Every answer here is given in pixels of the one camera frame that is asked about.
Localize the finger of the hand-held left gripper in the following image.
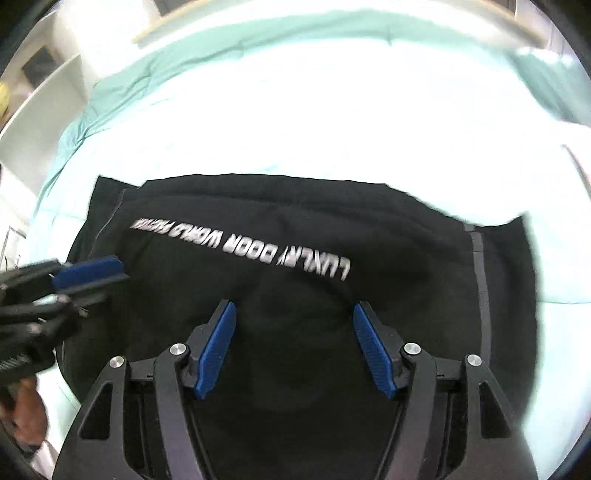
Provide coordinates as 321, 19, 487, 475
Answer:
9, 256, 130, 296
44, 288, 112, 321

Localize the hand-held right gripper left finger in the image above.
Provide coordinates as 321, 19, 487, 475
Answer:
53, 299, 238, 480

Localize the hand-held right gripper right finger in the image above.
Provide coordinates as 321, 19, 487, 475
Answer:
352, 301, 539, 480

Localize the black jacket with grey piping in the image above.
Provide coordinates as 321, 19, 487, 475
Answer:
58, 173, 543, 480

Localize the person's left hand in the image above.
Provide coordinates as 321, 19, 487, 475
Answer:
11, 376, 49, 450

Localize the white shelf unit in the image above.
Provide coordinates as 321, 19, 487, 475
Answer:
0, 0, 93, 222

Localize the mint green bed sheet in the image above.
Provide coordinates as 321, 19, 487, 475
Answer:
28, 0, 591, 480

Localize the pink pillow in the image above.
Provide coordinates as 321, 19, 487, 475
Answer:
561, 143, 591, 195

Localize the green pillow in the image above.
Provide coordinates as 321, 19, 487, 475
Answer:
508, 44, 591, 125

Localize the wooden bed frame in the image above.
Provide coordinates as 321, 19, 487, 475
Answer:
131, 0, 548, 49

